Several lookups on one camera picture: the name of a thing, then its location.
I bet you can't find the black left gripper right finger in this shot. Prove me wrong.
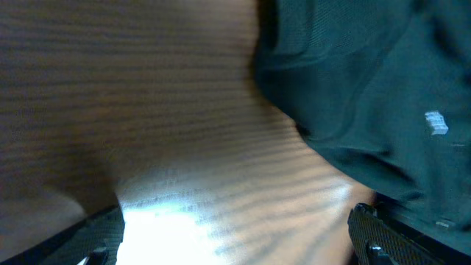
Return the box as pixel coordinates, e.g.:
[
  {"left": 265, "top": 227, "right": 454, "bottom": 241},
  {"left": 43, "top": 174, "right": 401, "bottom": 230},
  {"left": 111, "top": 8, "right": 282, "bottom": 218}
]
[{"left": 347, "top": 203, "right": 470, "bottom": 265}]

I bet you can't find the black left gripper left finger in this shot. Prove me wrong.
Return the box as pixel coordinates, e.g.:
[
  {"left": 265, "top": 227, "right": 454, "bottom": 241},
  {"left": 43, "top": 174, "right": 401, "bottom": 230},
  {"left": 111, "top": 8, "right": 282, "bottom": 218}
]
[{"left": 1, "top": 205, "right": 125, "bottom": 265}]

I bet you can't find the black polo shirt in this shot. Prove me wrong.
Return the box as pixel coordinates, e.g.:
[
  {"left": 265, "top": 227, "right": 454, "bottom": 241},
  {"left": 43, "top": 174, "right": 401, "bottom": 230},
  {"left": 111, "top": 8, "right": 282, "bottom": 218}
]
[{"left": 254, "top": 0, "right": 470, "bottom": 254}]

